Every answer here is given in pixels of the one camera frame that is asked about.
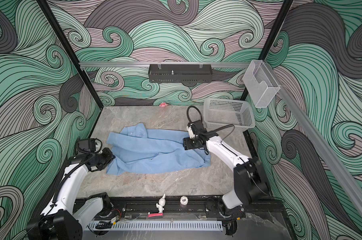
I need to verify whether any light blue long sleeve shirt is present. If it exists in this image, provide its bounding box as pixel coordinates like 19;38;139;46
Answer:
107;123;211;176

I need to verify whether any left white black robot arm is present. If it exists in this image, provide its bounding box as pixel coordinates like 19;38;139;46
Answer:
26;148;114;240

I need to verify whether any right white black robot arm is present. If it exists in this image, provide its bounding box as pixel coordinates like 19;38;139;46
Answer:
183;125;269;209

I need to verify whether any white perforated plastic basket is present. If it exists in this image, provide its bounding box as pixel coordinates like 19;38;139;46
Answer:
203;98;255;131

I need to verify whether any small round white figurine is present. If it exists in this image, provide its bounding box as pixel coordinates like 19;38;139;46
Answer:
180;196;188;207

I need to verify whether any white rabbit figurine pink base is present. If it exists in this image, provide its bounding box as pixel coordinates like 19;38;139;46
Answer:
148;194;166;219

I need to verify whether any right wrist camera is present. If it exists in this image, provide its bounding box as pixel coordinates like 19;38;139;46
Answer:
187;120;205;139

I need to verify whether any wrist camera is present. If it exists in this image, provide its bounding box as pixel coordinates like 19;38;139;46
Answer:
75;139;97;153
187;120;205;139

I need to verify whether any left black cable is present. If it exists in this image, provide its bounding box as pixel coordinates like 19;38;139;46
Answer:
50;137;104;205

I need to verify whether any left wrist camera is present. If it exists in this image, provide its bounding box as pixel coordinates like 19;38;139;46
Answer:
75;139;97;153

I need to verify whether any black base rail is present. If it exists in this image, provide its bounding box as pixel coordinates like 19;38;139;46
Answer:
74;196;285;218

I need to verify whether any white slotted cable duct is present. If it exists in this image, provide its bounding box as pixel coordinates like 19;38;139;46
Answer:
105;220;223;232

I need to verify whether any clear plastic wall bin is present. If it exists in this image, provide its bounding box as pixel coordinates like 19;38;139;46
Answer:
242;60;280;108

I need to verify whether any aluminium rail back wall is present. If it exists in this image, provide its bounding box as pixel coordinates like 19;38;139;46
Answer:
79;61;250;69

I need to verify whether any aluminium rail wall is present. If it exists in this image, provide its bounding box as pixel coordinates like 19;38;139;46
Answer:
79;61;250;69
265;63;362;217

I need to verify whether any aluminium rail right wall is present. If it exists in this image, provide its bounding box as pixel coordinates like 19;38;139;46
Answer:
265;63;362;217

